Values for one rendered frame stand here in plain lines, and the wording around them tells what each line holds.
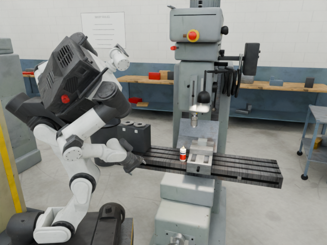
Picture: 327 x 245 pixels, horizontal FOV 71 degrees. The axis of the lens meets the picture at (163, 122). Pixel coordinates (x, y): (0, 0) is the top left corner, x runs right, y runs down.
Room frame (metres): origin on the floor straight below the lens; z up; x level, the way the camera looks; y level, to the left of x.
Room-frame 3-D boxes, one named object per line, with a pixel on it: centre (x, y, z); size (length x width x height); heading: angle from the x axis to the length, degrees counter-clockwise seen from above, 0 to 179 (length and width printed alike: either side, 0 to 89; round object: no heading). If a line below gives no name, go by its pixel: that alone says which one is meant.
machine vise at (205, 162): (1.41, -0.26, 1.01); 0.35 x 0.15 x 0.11; 166
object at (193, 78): (1.35, -0.18, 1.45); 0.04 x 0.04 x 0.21; 75
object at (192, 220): (1.43, -0.20, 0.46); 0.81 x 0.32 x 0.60; 165
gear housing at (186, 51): (1.50, -0.22, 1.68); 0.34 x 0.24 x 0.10; 165
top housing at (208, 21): (1.47, -0.21, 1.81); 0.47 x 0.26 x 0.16; 165
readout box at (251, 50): (1.66, -0.61, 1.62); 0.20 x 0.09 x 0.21; 165
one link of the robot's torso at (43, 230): (1.12, 0.64, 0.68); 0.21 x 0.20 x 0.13; 94
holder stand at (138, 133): (1.60, 0.22, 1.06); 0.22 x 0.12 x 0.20; 68
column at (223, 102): (2.05, -0.36, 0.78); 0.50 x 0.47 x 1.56; 165
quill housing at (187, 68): (1.46, -0.21, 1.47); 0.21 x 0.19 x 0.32; 75
